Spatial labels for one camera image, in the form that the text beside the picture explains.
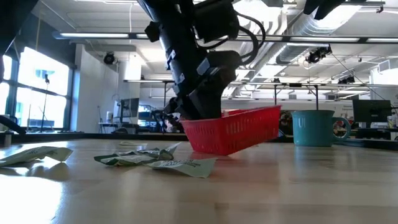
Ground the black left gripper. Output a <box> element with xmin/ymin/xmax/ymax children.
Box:
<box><xmin>144</xmin><ymin>9</ymin><xmax>242</xmax><ymax>121</ymax></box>

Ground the red plastic basket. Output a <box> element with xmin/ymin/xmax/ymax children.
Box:
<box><xmin>180</xmin><ymin>105</ymin><xmax>282</xmax><ymax>156</ymax></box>

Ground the black computer monitor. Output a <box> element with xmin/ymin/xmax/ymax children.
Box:
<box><xmin>119</xmin><ymin>98</ymin><xmax>141</xmax><ymax>124</ymax></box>
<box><xmin>352</xmin><ymin>99</ymin><xmax>392</xmax><ymax>123</ymax></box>

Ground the black metal gantry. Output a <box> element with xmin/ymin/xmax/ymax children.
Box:
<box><xmin>123</xmin><ymin>79</ymin><xmax>320</xmax><ymax>111</ymax></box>

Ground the teal ceramic mug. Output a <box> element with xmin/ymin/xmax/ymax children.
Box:
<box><xmin>291</xmin><ymin>110</ymin><xmax>352</xmax><ymax>147</ymax></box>

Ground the long ceiling light bar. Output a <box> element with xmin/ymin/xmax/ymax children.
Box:
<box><xmin>52</xmin><ymin>30</ymin><xmax>398</xmax><ymax>44</ymax></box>

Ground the black tripod stand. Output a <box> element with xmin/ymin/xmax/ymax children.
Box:
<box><xmin>39</xmin><ymin>73</ymin><xmax>51</xmax><ymax>134</ymax></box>

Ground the large window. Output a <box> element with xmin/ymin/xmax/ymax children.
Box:
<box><xmin>0</xmin><ymin>46</ymin><xmax>71</xmax><ymax>130</ymax></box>

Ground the silver ventilation duct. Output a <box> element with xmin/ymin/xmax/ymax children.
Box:
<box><xmin>275</xmin><ymin>0</ymin><xmax>363</xmax><ymax>66</ymax></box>

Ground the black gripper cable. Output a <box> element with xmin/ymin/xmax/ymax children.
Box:
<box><xmin>195</xmin><ymin>11</ymin><xmax>267</xmax><ymax>68</ymax></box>

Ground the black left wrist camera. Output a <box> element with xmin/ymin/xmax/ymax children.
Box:
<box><xmin>194</xmin><ymin>0</ymin><xmax>240</xmax><ymax>44</ymax></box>

